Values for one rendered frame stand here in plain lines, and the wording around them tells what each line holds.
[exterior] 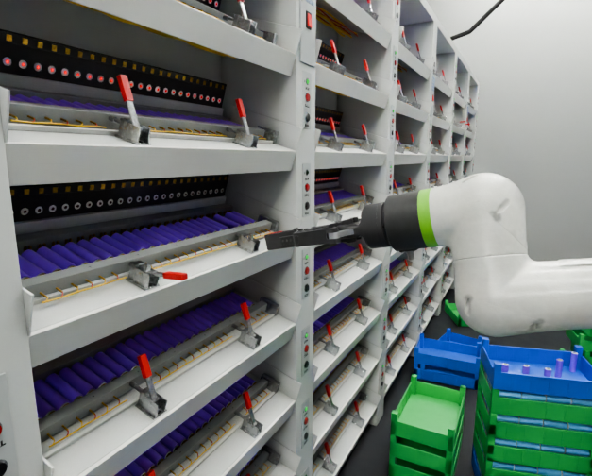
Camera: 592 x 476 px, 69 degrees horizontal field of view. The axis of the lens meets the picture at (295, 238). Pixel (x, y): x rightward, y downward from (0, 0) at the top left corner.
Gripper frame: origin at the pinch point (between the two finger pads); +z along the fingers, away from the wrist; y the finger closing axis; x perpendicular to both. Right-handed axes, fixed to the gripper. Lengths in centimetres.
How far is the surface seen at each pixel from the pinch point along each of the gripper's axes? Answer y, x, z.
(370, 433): 81, -89, 27
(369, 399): 86, -78, 27
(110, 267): -30.0, 2.4, 10.6
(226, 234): -3.6, 2.9, 10.6
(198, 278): -17.4, -2.5, 6.9
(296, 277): 16.2, -10.6, 8.5
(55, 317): -40.6, -1.4, 8.0
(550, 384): 66, -59, -39
